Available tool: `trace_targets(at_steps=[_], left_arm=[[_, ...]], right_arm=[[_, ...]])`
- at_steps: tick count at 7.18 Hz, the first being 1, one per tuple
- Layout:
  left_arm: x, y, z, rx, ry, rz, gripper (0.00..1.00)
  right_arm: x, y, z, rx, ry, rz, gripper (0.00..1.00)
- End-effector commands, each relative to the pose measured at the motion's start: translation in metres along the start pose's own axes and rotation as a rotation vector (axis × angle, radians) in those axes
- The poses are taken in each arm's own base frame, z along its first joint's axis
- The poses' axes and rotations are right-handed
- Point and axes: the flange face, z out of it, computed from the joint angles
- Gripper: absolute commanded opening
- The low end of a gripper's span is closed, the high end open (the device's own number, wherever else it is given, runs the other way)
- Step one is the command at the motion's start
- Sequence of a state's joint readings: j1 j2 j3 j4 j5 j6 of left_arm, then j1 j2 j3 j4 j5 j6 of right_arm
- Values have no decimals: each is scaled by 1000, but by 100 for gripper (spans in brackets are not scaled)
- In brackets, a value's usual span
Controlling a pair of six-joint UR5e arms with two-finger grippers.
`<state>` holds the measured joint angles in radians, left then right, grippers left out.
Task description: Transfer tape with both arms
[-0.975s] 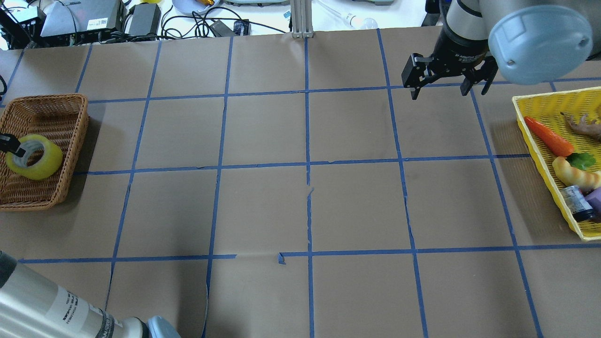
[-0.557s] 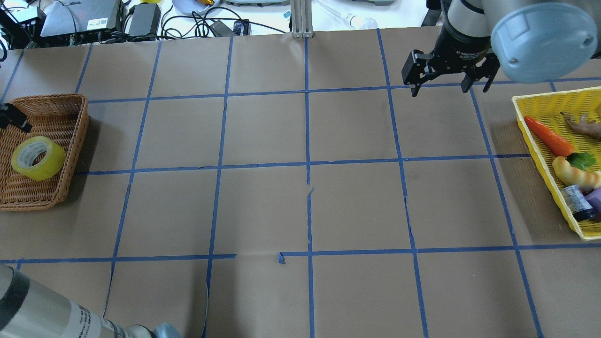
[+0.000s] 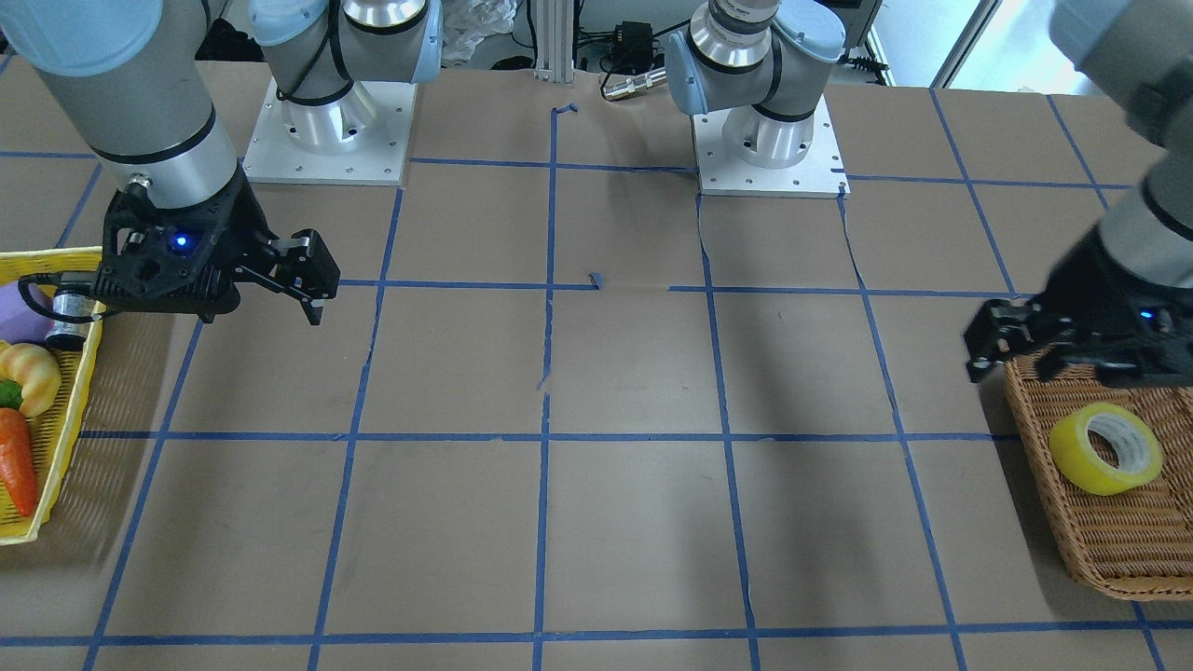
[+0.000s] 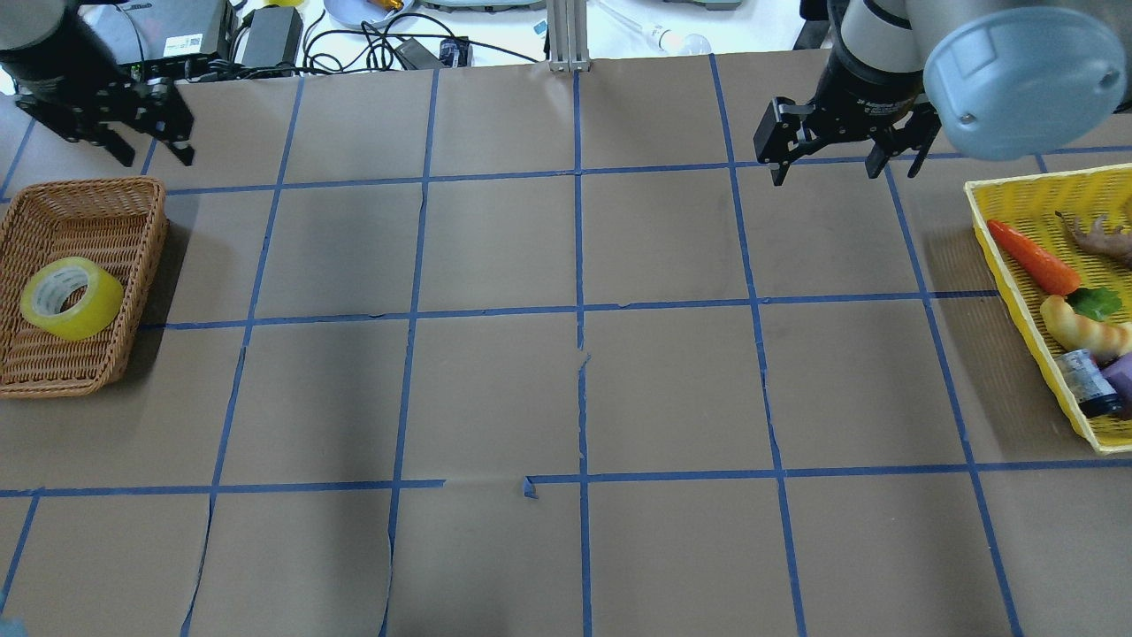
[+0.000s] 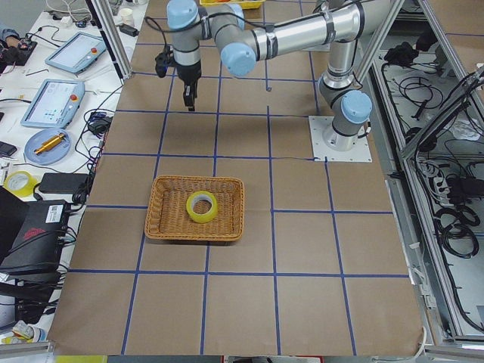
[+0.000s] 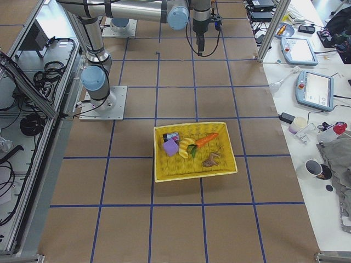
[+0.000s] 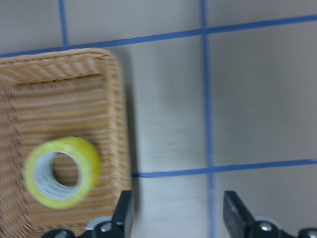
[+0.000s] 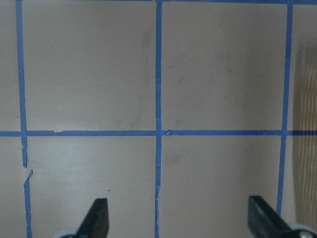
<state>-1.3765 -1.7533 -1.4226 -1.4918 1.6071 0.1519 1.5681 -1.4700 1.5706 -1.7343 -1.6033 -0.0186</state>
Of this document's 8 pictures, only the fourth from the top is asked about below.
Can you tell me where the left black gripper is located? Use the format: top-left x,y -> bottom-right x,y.
3,18 -> 195,167

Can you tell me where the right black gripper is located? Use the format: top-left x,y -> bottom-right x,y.
753,1 -> 942,187

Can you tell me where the yellow tape roll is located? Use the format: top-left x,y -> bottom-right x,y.
19,257 -> 125,342

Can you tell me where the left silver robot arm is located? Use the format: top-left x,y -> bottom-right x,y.
1,1 -> 195,167

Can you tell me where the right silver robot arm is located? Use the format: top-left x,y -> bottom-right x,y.
753,1 -> 1131,186

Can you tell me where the black computer box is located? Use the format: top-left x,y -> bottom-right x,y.
82,1 -> 238,80

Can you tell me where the brown wicker basket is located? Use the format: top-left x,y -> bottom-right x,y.
1,177 -> 169,399

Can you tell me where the black power adapter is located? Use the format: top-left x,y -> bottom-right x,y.
237,5 -> 303,74

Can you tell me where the yellow plastic basket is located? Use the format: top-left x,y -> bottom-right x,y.
964,163 -> 1131,455

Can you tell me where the orange toy carrot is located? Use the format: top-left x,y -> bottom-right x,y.
986,219 -> 1082,295

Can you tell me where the blue plate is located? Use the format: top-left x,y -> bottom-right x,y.
323,0 -> 417,31

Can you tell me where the brown toy animal figure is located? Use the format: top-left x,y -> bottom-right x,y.
1055,212 -> 1131,269

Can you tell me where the brass cylinder tool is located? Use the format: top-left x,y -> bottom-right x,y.
371,0 -> 405,12

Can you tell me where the toy croissant bread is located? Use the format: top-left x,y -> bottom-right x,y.
1039,295 -> 1131,363

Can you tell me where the purple foam block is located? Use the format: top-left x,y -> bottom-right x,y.
1101,352 -> 1132,408

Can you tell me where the aluminium frame post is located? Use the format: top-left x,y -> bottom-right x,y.
546,0 -> 592,74

